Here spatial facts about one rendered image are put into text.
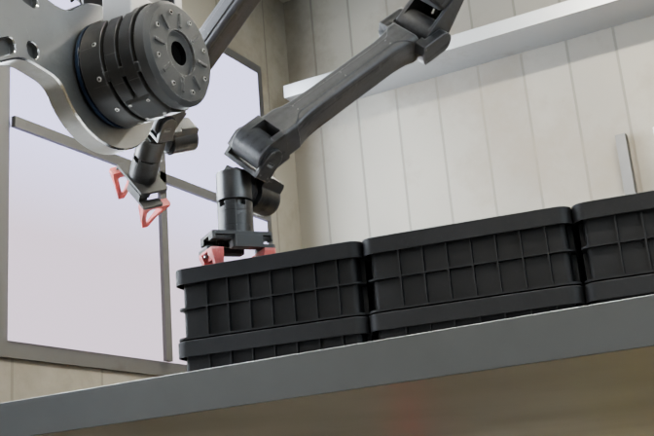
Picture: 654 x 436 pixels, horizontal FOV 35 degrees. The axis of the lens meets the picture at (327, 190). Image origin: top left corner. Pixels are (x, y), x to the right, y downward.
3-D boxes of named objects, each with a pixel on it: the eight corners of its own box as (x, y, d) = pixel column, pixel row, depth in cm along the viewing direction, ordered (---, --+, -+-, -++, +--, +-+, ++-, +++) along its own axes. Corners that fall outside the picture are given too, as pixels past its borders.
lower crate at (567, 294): (596, 375, 134) (581, 283, 137) (373, 401, 143) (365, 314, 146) (620, 398, 170) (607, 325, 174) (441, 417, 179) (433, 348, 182)
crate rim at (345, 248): (359, 255, 149) (358, 238, 149) (171, 285, 158) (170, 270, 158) (427, 300, 185) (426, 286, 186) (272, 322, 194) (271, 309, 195)
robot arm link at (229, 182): (207, 167, 167) (237, 160, 165) (232, 177, 173) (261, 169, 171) (209, 208, 165) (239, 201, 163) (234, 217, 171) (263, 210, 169)
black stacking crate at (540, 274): (581, 291, 137) (568, 208, 141) (367, 321, 146) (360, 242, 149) (607, 331, 173) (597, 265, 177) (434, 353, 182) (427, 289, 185)
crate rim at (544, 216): (571, 221, 140) (568, 203, 141) (359, 255, 149) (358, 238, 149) (599, 274, 176) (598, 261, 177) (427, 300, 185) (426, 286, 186)
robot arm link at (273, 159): (238, 123, 168) (273, 148, 163) (276, 141, 178) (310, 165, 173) (199, 185, 169) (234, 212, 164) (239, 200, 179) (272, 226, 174)
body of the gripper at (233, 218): (199, 251, 165) (198, 206, 168) (260, 253, 170) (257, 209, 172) (212, 240, 160) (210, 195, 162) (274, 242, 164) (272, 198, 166)
